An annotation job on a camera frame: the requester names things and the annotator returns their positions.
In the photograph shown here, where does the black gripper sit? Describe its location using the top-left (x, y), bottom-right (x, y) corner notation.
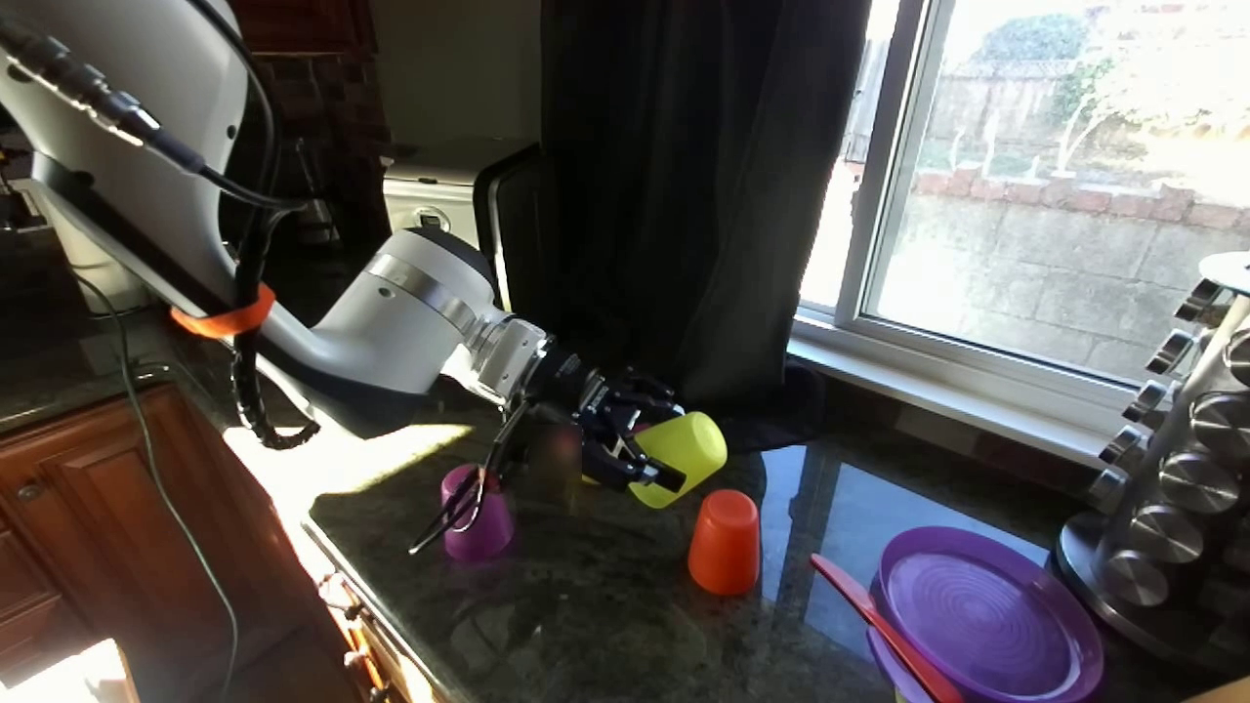
top-left (517, 340), bottom-right (692, 500)

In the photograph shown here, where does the yellow-green plastic cup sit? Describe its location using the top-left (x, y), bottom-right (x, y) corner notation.
top-left (620, 407), bottom-right (732, 511)

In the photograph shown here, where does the orange plastic cup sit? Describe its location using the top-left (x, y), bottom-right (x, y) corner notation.
top-left (683, 486), bottom-right (765, 602)

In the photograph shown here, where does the purple plastic cup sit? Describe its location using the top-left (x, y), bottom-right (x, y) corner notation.
top-left (438, 461), bottom-right (518, 565)

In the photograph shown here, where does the dark curtain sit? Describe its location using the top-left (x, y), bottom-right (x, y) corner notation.
top-left (537, 0), bottom-right (874, 407)

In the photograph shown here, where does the white appliance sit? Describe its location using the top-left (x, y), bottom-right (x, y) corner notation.
top-left (383, 162), bottom-right (489, 249)

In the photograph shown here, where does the red plastic spoon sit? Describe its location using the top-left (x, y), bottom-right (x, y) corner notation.
top-left (810, 550), bottom-right (968, 703)

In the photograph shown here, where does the purple plastic plate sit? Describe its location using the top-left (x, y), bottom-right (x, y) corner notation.
top-left (869, 525), bottom-right (1108, 703)

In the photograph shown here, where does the white framed window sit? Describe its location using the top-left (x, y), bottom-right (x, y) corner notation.
top-left (794, 0), bottom-right (1250, 464)

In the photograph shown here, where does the chrome spice jar rack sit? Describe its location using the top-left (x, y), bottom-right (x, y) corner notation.
top-left (1052, 245), bottom-right (1250, 677)

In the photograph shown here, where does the wooden kitchen cabinet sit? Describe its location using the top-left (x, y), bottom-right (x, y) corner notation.
top-left (0, 383), bottom-right (434, 703)

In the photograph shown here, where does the black curved frame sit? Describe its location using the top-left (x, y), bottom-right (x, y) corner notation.
top-left (468, 141), bottom-right (544, 314)

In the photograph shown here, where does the orange strap on arm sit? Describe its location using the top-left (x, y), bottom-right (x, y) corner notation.
top-left (167, 282), bottom-right (283, 349)

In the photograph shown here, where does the thin grey cable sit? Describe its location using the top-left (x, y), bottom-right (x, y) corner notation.
top-left (73, 265), bottom-right (250, 703)

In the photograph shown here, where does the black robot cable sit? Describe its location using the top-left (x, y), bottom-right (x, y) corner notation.
top-left (0, 25), bottom-right (323, 453)

